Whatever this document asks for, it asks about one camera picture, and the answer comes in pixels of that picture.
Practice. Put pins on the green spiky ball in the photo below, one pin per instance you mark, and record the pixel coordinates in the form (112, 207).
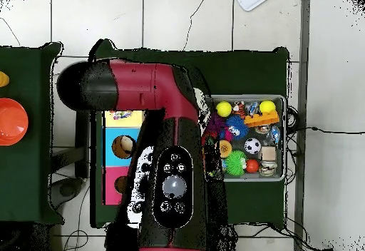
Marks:
(235, 163)

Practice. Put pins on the black and white soccer ball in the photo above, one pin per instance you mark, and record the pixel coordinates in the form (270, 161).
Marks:
(253, 146)

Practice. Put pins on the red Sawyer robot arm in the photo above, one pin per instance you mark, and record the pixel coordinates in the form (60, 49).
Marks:
(148, 88)

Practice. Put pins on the orange toy brick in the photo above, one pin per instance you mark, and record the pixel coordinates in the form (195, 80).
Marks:
(261, 119)

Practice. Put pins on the dark green table cloth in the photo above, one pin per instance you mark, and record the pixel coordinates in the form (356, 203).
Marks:
(251, 71)

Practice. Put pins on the wooden cube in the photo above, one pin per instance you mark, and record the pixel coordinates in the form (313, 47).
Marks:
(268, 153)

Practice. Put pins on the blue spiky ball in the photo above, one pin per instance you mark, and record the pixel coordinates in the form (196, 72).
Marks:
(237, 127)

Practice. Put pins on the neighbouring green cloth table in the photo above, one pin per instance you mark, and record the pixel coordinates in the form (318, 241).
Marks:
(25, 134)

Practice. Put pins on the yellow smiley ball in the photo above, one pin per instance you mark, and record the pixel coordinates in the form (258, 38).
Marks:
(267, 107)

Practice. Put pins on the orange striped tiger toy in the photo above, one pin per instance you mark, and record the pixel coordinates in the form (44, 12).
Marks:
(239, 108)

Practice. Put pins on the toy burger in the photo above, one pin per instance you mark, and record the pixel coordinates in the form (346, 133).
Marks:
(225, 149)

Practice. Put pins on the yellow plastic toy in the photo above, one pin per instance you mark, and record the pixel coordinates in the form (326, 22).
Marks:
(3, 79)

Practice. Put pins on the plain yellow ball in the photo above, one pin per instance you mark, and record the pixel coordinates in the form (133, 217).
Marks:
(223, 109)

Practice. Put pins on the orange plastic bowl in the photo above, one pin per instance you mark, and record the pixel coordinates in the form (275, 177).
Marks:
(11, 121)

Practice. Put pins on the wooden box with three holes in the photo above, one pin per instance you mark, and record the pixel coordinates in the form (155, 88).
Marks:
(119, 159)

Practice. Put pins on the white tray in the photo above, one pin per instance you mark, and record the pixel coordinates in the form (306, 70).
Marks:
(251, 2)

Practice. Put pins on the colourful dotted cloth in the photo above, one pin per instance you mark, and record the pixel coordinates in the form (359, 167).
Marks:
(121, 114)

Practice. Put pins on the silver mesh bin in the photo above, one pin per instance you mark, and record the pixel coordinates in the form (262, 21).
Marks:
(281, 148)

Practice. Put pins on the plain orange ball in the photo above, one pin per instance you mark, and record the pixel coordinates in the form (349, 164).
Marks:
(252, 166)

